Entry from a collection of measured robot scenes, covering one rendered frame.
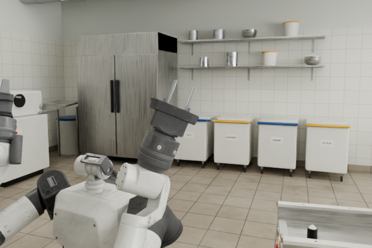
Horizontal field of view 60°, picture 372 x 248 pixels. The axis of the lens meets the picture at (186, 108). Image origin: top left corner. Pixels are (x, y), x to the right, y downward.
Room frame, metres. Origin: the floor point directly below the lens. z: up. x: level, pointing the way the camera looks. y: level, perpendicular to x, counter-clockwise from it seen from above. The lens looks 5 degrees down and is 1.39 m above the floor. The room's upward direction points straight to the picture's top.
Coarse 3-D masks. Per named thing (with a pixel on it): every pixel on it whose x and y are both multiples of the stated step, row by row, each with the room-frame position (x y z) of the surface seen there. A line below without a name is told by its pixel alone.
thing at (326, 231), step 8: (288, 224) 1.16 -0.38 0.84; (296, 224) 1.16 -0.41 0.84; (304, 224) 1.16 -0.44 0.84; (320, 224) 1.16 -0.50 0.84; (328, 224) 1.16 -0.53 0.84; (336, 224) 1.16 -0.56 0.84; (288, 232) 1.10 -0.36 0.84; (296, 232) 1.10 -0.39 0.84; (304, 232) 1.10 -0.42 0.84; (312, 232) 1.00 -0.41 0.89; (320, 232) 1.10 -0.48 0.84; (328, 232) 1.10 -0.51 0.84; (336, 232) 1.10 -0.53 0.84; (344, 232) 1.10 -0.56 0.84; (352, 232) 1.10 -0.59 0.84; (360, 232) 1.10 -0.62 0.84; (368, 232) 1.10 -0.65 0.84; (336, 240) 1.04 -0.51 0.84; (344, 240) 1.04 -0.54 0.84; (352, 240) 1.04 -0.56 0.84; (360, 240) 1.04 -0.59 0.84; (368, 240) 1.04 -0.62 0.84
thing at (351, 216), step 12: (276, 204) 1.21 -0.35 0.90; (288, 204) 1.20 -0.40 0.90; (300, 204) 1.20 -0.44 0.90; (312, 204) 1.20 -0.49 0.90; (288, 216) 1.20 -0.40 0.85; (300, 216) 1.19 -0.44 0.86; (312, 216) 1.18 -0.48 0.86; (324, 216) 1.17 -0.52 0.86; (336, 216) 1.16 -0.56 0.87; (348, 216) 1.16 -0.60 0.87; (360, 216) 1.15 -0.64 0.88
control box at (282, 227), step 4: (280, 220) 1.20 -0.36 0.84; (280, 224) 1.16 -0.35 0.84; (284, 224) 1.16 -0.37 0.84; (280, 228) 1.13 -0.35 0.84; (284, 228) 1.13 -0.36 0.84; (280, 232) 1.10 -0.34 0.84; (284, 232) 1.10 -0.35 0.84; (280, 236) 1.07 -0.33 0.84; (280, 240) 1.05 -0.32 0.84; (280, 244) 1.03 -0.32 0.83
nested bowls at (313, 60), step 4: (304, 56) 4.75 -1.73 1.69; (308, 56) 4.68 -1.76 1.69; (312, 56) 4.65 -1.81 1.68; (316, 56) 4.64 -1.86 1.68; (320, 56) 4.68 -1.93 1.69; (304, 60) 4.76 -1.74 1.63; (308, 60) 4.68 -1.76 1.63; (312, 60) 4.65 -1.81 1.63; (316, 60) 4.64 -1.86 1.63; (320, 60) 4.69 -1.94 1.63; (308, 64) 4.72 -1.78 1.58; (312, 64) 4.68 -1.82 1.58; (316, 64) 4.69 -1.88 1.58
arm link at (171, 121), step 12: (156, 108) 0.76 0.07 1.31; (168, 108) 0.76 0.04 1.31; (180, 108) 0.76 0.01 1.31; (156, 120) 0.76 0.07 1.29; (168, 120) 0.76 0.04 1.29; (180, 120) 0.76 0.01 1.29; (192, 120) 0.76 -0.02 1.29; (156, 132) 0.76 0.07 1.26; (168, 132) 0.75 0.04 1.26; (180, 132) 0.76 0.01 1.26; (144, 144) 0.75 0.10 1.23; (156, 144) 0.73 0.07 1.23; (168, 144) 0.74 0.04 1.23; (168, 156) 0.74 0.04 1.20
